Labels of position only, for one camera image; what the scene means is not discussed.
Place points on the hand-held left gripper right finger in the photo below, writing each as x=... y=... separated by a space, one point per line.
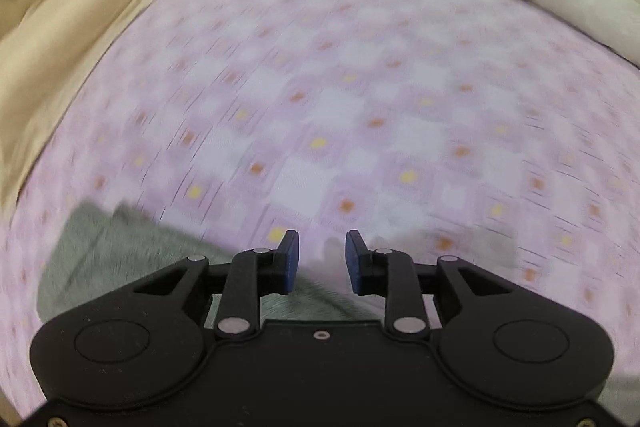
x=355 y=263

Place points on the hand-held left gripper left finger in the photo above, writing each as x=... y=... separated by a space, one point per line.
x=288 y=263

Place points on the heathered grey pants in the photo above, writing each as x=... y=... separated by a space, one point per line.
x=125 y=247

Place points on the purple checked bed sheet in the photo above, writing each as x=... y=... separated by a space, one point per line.
x=350 y=107

